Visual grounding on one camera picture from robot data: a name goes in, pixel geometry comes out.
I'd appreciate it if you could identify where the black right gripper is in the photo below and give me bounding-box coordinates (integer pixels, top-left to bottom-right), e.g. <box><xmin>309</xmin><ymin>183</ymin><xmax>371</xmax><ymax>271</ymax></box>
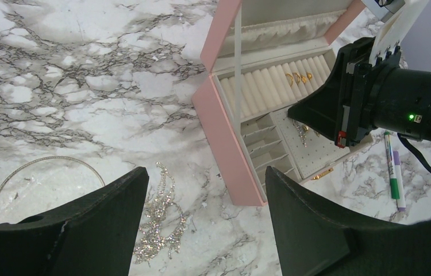
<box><xmin>287</xmin><ymin>37</ymin><xmax>431</xmax><ymax>148</ymax></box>

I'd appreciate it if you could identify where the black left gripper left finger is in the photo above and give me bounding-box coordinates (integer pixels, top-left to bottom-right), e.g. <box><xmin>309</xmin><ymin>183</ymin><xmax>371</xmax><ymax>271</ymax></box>
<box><xmin>0</xmin><ymin>167</ymin><xmax>149</xmax><ymax>275</ymax></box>

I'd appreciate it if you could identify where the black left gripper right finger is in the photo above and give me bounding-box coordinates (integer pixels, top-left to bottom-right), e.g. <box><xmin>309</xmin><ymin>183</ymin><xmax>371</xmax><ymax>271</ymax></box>
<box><xmin>265</xmin><ymin>167</ymin><xmax>431</xmax><ymax>275</ymax></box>

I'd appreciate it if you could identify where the small silver drop earring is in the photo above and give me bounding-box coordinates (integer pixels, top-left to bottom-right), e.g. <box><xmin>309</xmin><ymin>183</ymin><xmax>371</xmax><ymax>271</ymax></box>
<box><xmin>293</xmin><ymin>120</ymin><xmax>308</xmax><ymax>147</ymax></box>

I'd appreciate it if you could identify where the pink jewelry box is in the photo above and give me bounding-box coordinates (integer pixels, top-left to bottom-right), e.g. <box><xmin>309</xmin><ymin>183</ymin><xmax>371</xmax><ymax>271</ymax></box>
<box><xmin>192</xmin><ymin>1</ymin><xmax>373</xmax><ymax>206</ymax></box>

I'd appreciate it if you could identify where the green marker pen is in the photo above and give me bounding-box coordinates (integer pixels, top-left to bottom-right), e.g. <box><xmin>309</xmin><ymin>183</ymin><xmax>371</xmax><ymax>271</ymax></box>
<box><xmin>384</xmin><ymin>131</ymin><xmax>400</xmax><ymax>200</ymax></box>

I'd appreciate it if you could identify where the purple marker pen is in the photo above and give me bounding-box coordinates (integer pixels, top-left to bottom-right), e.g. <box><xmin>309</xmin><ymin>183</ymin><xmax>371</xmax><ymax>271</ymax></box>
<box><xmin>393</xmin><ymin>151</ymin><xmax>406</xmax><ymax>212</ymax></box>

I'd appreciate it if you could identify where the rhinestone necklace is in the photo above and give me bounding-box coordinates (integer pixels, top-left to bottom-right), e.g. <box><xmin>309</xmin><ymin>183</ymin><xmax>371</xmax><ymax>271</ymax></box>
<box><xmin>133</xmin><ymin>161</ymin><xmax>189</xmax><ymax>265</ymax></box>

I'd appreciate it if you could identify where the silver bangle bracelet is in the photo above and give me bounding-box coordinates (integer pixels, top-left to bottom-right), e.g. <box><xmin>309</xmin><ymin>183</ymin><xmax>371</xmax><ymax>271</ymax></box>
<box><xmin>0</xmin><ymin>155</ymin><xmax>106</xmax><ymax>226</ymax></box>

